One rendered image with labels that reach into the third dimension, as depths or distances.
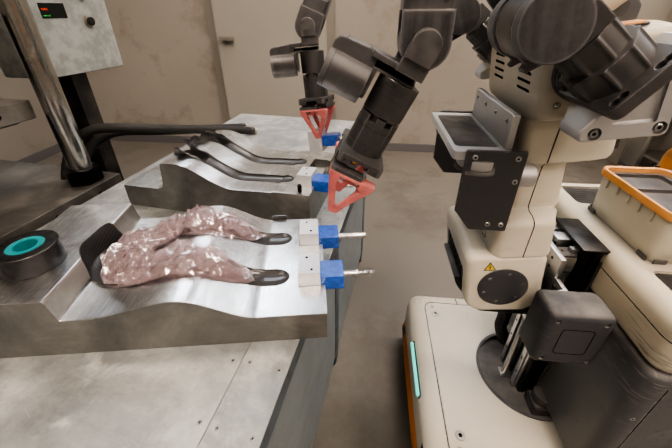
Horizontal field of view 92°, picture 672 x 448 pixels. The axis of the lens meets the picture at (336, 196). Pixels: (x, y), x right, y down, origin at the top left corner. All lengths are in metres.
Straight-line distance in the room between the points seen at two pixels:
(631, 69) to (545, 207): 0.35
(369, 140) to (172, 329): 0.40
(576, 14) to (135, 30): 3.70
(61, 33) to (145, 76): 2.58
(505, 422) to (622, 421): 0.31
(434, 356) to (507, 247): 0.57
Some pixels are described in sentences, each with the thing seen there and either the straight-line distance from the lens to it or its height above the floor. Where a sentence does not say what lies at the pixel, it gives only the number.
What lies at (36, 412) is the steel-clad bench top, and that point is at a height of 0.80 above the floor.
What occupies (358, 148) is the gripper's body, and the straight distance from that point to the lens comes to 0.45.
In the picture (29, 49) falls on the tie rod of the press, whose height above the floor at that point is 1.17.
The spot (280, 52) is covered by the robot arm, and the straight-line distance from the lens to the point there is 0.84.
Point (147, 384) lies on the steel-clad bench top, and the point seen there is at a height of 0.80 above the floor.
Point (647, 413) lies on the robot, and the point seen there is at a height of 0.58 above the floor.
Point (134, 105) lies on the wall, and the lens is 4.12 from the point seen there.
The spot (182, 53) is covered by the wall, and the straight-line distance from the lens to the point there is 3.69.
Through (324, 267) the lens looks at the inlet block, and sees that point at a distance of 0.57.
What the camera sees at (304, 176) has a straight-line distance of 0.76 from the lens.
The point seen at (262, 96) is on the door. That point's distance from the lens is 3.40.
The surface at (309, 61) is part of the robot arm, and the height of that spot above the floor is 1.15.
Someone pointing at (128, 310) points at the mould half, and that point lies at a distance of 0.56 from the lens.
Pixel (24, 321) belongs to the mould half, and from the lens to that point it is 0.65.
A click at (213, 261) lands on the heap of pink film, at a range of 0.57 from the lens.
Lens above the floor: 1.25
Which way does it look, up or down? 30 degrees down
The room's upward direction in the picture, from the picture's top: straight up
